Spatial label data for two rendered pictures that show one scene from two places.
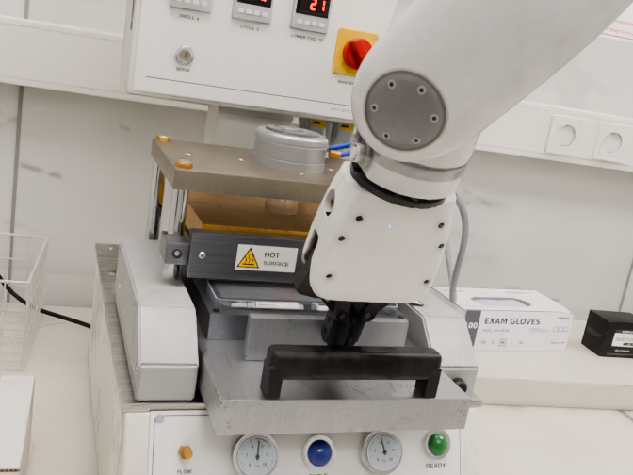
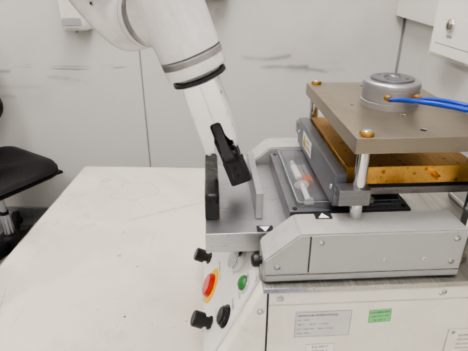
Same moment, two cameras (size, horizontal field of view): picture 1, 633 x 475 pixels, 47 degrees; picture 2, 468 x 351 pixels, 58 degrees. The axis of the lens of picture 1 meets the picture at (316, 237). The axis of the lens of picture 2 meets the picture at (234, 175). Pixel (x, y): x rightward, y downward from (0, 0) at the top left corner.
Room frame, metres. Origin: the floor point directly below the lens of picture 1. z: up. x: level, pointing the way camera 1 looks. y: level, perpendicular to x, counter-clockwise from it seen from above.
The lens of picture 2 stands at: (0.76, -0.58, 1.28)
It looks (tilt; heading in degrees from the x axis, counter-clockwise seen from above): 26 degrees down; 108
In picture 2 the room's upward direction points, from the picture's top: straight up
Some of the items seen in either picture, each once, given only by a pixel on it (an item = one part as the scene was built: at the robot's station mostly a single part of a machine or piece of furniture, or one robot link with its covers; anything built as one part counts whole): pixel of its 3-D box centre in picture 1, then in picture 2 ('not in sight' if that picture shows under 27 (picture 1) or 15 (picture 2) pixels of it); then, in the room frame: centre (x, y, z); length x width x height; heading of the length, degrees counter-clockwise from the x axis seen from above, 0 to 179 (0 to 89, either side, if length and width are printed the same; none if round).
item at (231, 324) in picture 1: (288, 298); (330, 184); (0.73, 0.02, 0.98); 0.20 x 0.17 x 0.03; 111
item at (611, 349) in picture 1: (615, 334); not in sight; (1.28, -0.57, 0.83); 0.09 x 0.06 x 0.07; 106
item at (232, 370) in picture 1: (300, 326); (299, 191); (0.68, 0.00, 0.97); 0.30 x 0.22 x 0.08; 21
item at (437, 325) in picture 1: (405, 319); (354, 245); (0.77, -0.11, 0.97); 0.26 x 0.05 x 0.07; 21
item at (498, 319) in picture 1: (497, 318); not in sight; (1.25, -0.34, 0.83); 0.23 x 0.12 x 0.07; 114
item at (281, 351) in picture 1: (354, 370); (212, 182); (0.55, -0.05, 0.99); 0.15 x 0.02 x 0.04; 111
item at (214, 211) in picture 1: (288, 204); (384, 134); (0.80, 0.04, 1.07); 0.22 x 0.17 x 0.10; 111
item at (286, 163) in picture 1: (293, 184); (412, 125); (0.83, 0.04, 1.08); 0.31 x 0.24 x 0.13; 111
